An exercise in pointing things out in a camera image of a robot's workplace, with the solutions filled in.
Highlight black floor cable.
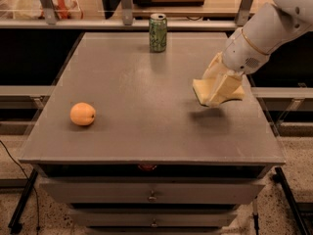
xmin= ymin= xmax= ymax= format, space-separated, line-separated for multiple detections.
xmin=0 ymin=140 xmax=41 ymax=235

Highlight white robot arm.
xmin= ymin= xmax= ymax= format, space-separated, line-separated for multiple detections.
xmin=203 ymin=0 xmax=313 ymax=107

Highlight yellow wavy sponge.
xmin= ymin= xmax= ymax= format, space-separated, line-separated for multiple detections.
xmin=192 ymin=78 xmax=246 ymax=108

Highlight green soda can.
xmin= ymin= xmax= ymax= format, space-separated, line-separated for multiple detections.
xmin=149 ymin=14 xmax=167 ymax=53

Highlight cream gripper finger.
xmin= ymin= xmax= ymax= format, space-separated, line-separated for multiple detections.
xmin=202 ymin=52 xmax=222 ymax=79
xmin=206 ymin=71 xmax=244 ymax=108

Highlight metal shelf rail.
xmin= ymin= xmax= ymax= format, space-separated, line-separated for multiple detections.
xmin=0 ymin=20 xmax=238 ymax=31

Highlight orange fruit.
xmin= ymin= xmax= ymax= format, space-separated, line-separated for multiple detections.
xmin=69 ymin=102 xmax=96 ymax=126

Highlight grey drawer cabinet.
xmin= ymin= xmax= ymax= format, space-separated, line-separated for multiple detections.
xmin=22 ymin=32 xmax=285 ymax=235

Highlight orange white bag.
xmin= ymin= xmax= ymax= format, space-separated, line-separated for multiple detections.
xmin=39 ymin=0 xmax=83 ymax=24

